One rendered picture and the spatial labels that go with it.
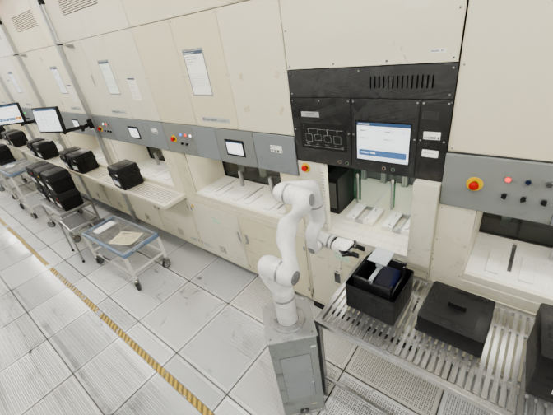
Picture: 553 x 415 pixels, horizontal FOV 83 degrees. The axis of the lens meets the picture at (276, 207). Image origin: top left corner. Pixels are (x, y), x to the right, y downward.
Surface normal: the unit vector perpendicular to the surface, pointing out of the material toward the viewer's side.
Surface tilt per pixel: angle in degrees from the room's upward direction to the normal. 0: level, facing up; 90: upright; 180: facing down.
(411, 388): 0
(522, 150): 90
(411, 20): 90
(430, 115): 90
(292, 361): 90
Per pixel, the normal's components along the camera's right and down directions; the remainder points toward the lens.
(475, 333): -0.15, -0.85
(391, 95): -0.61, 0.48
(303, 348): 0.12, 0.49
